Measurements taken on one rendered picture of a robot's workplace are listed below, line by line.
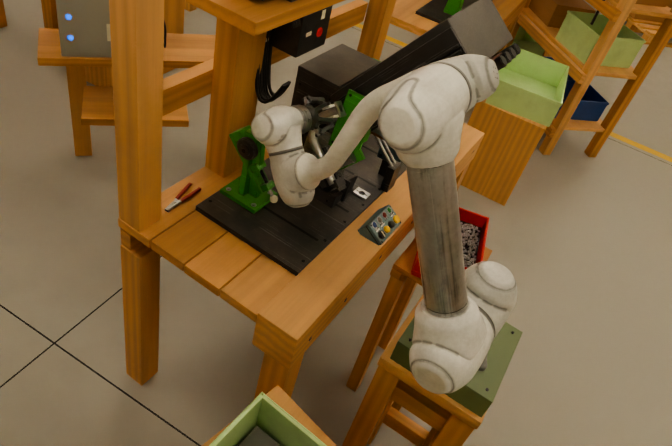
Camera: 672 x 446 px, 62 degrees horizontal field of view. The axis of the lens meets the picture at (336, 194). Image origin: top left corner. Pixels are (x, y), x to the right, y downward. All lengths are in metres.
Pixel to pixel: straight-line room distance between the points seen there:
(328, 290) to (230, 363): 0.98
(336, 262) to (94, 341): 1.26
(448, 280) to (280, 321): 0.54
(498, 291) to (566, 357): 1.75
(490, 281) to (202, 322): 1.57
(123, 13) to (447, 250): 0.91
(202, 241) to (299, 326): 0.43
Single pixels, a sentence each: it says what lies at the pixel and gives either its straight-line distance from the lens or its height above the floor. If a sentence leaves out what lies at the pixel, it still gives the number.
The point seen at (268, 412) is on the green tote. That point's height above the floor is 0.92.
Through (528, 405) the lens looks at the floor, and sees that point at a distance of 2.92.
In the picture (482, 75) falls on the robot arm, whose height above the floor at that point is 1.70.
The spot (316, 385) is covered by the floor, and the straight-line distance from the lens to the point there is 2.59.
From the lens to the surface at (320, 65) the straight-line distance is 2.08.
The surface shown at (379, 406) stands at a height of 0.64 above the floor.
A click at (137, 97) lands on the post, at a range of 1.53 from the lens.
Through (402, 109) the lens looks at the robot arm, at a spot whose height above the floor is 1.67.
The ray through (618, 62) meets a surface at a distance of 4.64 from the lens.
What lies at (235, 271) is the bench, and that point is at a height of 0.88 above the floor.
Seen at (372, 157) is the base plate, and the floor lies 0.90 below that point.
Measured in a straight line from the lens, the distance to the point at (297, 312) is 1.64.
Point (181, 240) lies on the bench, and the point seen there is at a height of 0.88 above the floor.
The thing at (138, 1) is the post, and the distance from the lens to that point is 1.42.
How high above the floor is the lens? 2.18
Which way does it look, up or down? 39 degrees down
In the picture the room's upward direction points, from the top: 15 degrees clockwise
